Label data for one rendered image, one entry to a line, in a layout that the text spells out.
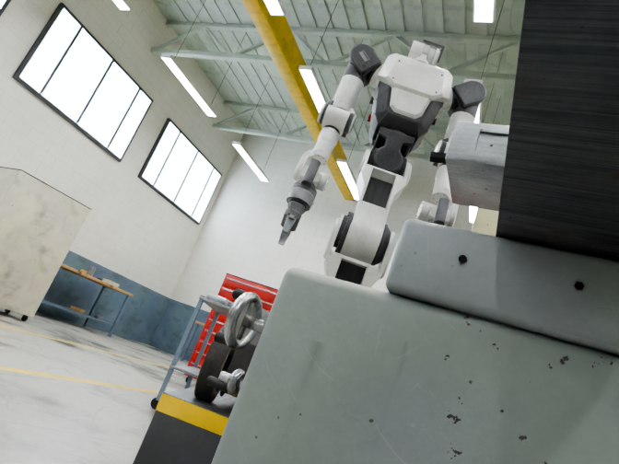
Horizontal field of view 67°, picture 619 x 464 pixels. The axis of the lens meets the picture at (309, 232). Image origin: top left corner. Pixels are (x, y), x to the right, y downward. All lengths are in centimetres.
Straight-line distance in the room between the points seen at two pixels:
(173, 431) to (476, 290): 80
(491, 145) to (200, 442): 90
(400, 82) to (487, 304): 124
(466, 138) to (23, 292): 628
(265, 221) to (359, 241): 1041
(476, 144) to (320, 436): 48
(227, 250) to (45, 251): 605
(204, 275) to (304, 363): 1134
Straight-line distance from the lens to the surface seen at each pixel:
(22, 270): 664
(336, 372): 71
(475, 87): 195
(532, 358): 70
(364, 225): 147
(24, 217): 653
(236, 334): 94
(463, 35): 827
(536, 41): 41
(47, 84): 904
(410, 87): 181
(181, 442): 123
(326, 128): 177
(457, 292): 70
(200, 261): 1224
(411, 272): 71
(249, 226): 1197
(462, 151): 74
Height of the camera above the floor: 54
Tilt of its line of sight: 16 degrees up
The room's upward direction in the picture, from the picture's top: 21 degrees clockwise
